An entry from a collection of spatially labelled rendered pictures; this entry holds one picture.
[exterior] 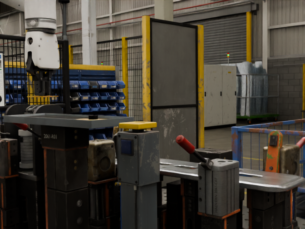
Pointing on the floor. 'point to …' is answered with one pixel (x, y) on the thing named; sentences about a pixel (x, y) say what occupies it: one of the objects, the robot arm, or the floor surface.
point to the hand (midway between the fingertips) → (42, 87)
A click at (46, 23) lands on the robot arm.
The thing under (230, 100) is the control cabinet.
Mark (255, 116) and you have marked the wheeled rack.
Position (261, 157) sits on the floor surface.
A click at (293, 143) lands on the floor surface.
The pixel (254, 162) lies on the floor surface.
